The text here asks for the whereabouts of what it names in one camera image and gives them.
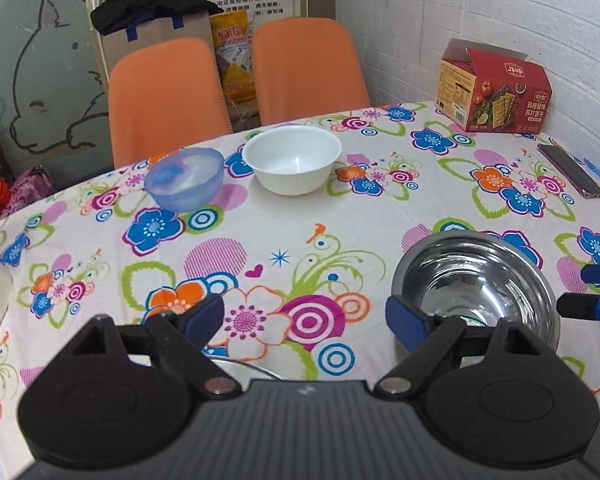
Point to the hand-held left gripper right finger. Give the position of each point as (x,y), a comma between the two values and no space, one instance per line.
(405,320)

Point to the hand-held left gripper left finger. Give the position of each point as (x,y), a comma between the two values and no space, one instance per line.
(205,315)

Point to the stainless steel bowl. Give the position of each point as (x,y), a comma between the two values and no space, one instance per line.
(480,280)

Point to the translucent blue plastic bowl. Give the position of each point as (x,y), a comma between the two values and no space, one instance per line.
(185,180)

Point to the white bowl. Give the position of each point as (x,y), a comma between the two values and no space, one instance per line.
(292,160)

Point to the smartphone in pink case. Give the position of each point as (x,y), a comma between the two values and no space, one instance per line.
(570,170)

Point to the floral tablecloth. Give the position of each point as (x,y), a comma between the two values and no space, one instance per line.
(330,210)

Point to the red cracker box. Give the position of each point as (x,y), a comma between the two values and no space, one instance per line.
(490,95)

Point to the pink patterned cloth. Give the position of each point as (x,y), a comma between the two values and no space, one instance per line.
(30,187)

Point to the orange chair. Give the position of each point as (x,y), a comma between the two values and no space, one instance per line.
(165,100)
(305,70)

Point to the yellow snack packet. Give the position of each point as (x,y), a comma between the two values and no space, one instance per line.
(235,60)

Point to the cat outline glass sticker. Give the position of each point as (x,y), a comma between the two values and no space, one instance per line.
(40,85)

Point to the cardboard box with black cloth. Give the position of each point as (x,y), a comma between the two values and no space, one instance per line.
(195,27)

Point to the black cloth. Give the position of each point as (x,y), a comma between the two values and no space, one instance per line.
(150,7)

